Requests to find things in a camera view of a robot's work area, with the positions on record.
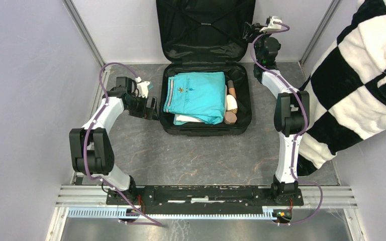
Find light mint garment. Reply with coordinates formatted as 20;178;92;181
174;114;195;125

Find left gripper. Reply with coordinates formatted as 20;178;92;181
126;93;159;121

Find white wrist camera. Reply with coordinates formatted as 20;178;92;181
259;16;282;33
135;77;153;98

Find small brown cylinder bottle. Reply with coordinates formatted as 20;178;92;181
227;80;237;98

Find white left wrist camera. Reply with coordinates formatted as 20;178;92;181
135;77;153;98

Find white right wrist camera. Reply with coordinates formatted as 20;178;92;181
259;16;282;33

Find pink octagonal box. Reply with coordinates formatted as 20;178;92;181
223;111;237;125

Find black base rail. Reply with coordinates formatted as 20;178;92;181
106;185;304;215

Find white oval soap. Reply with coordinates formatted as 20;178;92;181
225;94;238;114

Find black white checkered blanket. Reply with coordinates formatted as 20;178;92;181
297;1;386;177

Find black suitcase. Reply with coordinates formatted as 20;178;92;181
156;1;255;137

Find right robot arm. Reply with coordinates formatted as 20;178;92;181
152;23;310;205

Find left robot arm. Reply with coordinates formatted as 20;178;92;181
69;77;158;205

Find white garment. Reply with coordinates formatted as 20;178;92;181
174;114;203;125

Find turquoise shorts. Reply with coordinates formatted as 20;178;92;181
162;72;226;125

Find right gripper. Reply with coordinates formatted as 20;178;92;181
242;22;272;63

